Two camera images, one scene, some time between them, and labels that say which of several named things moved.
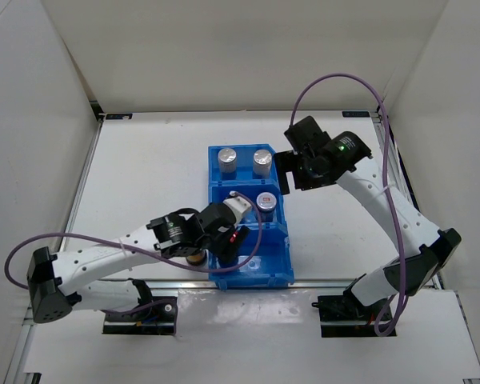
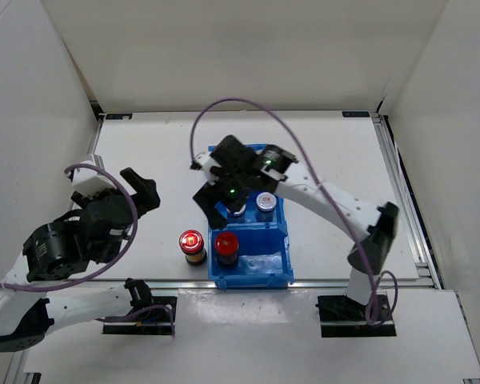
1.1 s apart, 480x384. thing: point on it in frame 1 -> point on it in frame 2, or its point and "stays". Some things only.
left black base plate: (155, 319) stays
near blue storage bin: (270, 266) stays
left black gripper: (226, 253) -> (146, 196)
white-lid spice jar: (266, 202) stays
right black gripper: (286, 162) -> (210, 194)
